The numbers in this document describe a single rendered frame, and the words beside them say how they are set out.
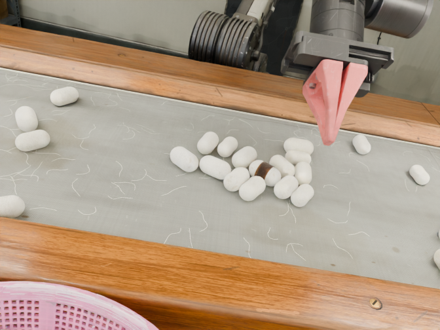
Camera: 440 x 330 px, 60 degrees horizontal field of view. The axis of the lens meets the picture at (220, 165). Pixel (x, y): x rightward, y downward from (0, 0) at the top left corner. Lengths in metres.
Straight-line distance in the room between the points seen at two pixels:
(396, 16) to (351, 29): 0.07
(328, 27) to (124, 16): 2.34
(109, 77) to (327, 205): 0.36
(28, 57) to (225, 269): 0.46
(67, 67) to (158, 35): 2.06
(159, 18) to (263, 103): 2.09
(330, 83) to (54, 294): 0.30
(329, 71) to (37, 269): 0.30
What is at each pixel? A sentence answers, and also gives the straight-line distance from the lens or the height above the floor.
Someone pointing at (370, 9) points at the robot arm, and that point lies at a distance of 0.49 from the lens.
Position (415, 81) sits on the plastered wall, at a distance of 2.75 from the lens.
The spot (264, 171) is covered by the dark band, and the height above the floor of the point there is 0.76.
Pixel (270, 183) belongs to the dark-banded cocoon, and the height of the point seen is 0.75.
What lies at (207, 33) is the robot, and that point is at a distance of 0.82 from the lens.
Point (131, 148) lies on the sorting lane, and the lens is 0.46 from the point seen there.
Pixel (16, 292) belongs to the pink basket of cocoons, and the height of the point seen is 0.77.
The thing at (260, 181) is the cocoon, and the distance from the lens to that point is 0.40.
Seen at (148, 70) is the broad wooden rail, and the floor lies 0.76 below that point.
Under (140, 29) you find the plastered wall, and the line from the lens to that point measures 2.69.
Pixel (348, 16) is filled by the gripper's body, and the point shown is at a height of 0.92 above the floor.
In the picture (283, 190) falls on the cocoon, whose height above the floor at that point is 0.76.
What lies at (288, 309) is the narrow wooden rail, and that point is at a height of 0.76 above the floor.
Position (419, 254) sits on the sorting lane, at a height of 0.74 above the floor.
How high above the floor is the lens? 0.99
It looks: 35 degrees down
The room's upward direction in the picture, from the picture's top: 12 degrees clockwise
